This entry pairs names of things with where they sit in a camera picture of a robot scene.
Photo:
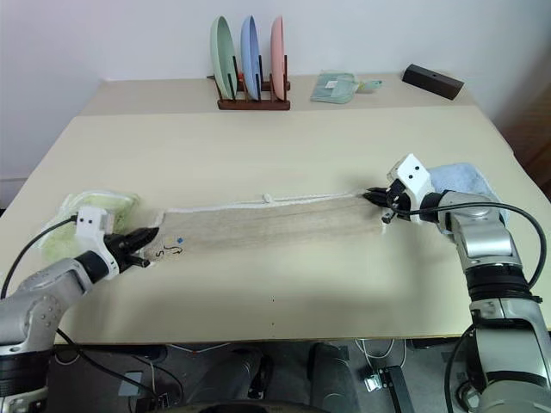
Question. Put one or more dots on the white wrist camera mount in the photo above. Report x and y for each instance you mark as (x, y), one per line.
(91, 223)
(414, 174)

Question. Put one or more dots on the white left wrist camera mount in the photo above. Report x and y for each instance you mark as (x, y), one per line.
(91, 223)

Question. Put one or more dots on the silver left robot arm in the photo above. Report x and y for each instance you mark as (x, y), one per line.
(30, 301)

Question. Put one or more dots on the light green folded towel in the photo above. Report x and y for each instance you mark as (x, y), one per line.
(105, 202)

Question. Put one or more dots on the small pale green packet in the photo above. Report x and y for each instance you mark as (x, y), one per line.
(369, 85)

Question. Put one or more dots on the black metal stand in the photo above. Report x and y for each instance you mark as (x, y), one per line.
(394, 387)

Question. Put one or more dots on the light blue folded towel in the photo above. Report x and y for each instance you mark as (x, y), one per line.
(462, 176)

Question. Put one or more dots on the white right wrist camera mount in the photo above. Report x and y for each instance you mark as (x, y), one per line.
(414, 174)

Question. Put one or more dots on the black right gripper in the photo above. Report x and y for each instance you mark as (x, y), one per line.
(398, 199)

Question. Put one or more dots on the blue plate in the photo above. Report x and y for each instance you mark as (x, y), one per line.
(250, 53)

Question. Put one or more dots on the green plate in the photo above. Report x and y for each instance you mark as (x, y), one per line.
(221, 51)

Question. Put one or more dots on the grey paper sheet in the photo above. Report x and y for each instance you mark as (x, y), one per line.
(131, 384)

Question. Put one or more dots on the dark rounded shape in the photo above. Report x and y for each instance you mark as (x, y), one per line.
(234, 374)
(333, 378)

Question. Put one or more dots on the green packaged cloth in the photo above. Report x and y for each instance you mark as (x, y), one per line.
(331, 88)

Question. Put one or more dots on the beige towel with white fringe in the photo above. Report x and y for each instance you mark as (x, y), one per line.
(275, 223)

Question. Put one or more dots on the dark wooden plate rack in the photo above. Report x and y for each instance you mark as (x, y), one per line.
(254, 102)

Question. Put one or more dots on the pink plate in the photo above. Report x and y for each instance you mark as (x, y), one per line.
(277, 53)

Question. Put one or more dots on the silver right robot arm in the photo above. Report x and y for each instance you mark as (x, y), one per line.
(486, 241)

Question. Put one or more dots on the dark brown rectangular box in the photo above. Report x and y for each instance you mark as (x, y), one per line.
(432, 81)

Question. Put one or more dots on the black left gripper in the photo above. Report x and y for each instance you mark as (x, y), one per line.
(117, 251)

